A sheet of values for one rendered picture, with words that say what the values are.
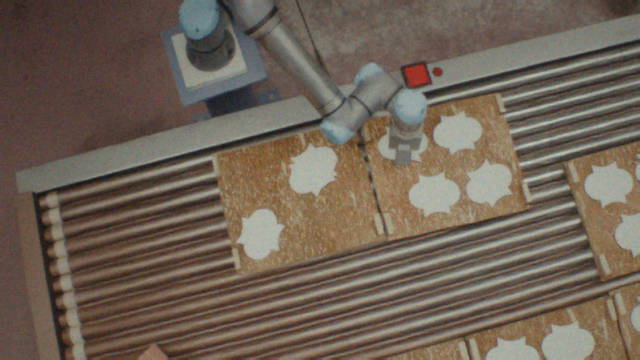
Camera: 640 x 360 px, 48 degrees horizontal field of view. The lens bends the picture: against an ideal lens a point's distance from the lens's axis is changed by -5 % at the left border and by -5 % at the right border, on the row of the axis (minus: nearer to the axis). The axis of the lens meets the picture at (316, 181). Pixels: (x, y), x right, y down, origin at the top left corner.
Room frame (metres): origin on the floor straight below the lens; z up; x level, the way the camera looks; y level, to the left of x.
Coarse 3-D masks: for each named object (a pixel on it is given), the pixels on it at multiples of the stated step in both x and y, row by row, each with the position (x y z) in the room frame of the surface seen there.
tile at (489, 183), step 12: (480, 168) 0.52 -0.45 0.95; (492, 168) 0.52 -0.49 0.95; (504, 168) 0.51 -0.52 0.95; (480, 180) 0.49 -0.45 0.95; (492, 180) 0.48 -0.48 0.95; (504, 180) 0.48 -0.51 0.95; (468, 192) 0.46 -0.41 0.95; (480, 192) 0.45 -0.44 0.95; (492, 192) 0.45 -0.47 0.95; (504, 192) 0.44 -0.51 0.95; (492, 204) 0.42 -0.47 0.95
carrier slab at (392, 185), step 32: (480, 96) 0.74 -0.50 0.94; (384, 128) 0.68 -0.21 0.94; (384, 160) 0.59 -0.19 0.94; (448, 160) 0.56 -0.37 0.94; (480, 160) 0.55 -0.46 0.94; (512, 160) 0.53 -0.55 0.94; (384, 192) 0.50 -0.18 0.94; (512, 192) 0.44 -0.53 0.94; (384, 224) 0.41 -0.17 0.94; (416, 224) 0.39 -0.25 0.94; (448, 224) 0.38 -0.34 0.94
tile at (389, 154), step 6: (384, 138) 0.65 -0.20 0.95; (426, 138) 0.63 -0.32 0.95; (378, 144) 0.63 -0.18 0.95; (384, 144) 0.63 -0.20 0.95; (426, 144) 0.61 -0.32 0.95; (378, 150) 0.62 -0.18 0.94; (384, 150) 0.61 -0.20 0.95; (390, 150) 0.61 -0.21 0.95; (420, 150) 0.60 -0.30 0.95; (384, 156) 0.59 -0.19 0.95; (390, 156) 0.59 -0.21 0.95; (414, 156) 0.58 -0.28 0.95; (420, 162) 0.57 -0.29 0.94
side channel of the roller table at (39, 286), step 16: (32, 192) 0.64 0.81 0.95; (16, 208) 0.60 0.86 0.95; (32, 208) 0.59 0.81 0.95; (32, 224) 0.54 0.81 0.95; (32, 240) 0.50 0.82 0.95; (32, 256) 0.45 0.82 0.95; (48, 256) 0.45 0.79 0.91; (32, 272) 0.40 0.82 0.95; (48, 272) 0.40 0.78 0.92; (32, 288) 0.36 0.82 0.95; (48, 288) 0.35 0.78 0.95; (32, 304) 0.31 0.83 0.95; (48, 304) 0.31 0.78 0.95; (48, 320) 0.26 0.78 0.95; (48, 336) 0.22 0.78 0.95; (48, 352) 0.18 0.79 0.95; (64, 352) 0.18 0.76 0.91
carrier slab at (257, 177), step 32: (320, 128) 0.71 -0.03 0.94; (224, 160) 0.65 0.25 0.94; (256, 160) 0.64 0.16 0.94; (288, 160) 0.63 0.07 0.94; (352, 160) 0.60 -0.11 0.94; (224, 192) 0.56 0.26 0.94; (256, 192) 0.55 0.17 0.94; (288, 192) 0.53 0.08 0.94; (320, 192) 0.52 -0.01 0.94; (352, 192) 0.51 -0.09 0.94; (288, 224) 0.44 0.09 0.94; (320, 224) 0.43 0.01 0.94; (352, 224) 0.42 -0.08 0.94; (288, 256) 0.36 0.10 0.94
